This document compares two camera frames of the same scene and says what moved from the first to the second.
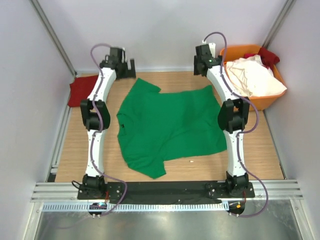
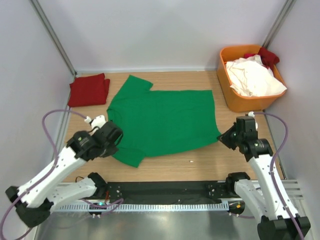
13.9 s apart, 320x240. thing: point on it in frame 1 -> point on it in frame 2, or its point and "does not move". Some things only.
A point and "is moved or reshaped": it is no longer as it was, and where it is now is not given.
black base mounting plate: x=167 y=191 does not move
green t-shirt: x=154 y=127 is moved or reshaped
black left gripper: x=127 y=75 -> x=112 y=151
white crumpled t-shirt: x=250 y=75 does not move
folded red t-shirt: x=80 y=89 does not move
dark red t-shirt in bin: x=268 y=58 does not move
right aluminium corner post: x=283 y=13 does not move
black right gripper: x=195 y=63 -> x=225 y=137
